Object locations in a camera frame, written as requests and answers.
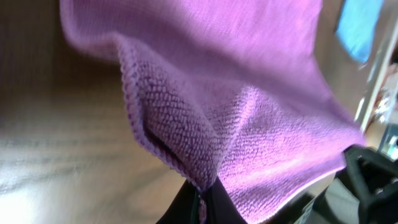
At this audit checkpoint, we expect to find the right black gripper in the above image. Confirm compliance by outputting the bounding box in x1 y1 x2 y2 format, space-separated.
292 144 398 224

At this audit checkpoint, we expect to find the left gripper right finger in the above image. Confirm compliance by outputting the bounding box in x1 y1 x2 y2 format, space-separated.
205 177 247 224

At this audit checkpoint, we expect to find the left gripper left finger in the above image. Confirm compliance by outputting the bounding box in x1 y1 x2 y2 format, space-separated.
156 180 199 224

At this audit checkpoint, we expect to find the blue microfiber cloth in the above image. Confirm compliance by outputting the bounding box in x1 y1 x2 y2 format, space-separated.
335 0 384 63

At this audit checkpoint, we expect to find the purple microfiber cloth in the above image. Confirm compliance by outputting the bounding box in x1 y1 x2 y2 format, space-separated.
60 0 364 223

